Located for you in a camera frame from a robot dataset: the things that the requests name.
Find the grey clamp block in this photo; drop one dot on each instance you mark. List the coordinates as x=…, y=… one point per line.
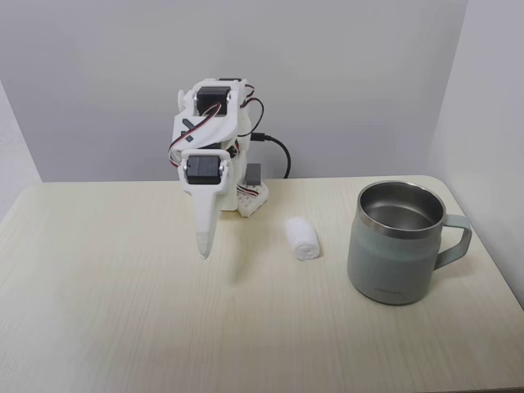
x=254, y=173

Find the pale green steel mug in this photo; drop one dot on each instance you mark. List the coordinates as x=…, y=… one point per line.
x=389, y=262

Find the white gauze dressing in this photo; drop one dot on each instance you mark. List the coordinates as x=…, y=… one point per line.
x=304, y=239

